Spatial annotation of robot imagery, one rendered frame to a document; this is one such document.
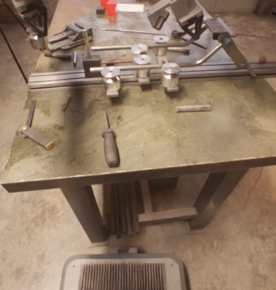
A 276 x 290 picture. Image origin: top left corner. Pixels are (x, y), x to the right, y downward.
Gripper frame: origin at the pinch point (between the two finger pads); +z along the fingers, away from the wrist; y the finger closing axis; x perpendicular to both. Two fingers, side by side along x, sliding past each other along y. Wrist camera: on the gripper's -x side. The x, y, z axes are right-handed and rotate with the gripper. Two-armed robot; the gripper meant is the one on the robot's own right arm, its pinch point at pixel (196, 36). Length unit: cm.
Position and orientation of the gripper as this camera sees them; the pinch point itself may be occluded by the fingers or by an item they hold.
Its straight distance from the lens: 77.1
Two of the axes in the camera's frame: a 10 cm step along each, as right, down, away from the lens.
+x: 8.6, -3.9, -3.1
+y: 1.2, 7.7, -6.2
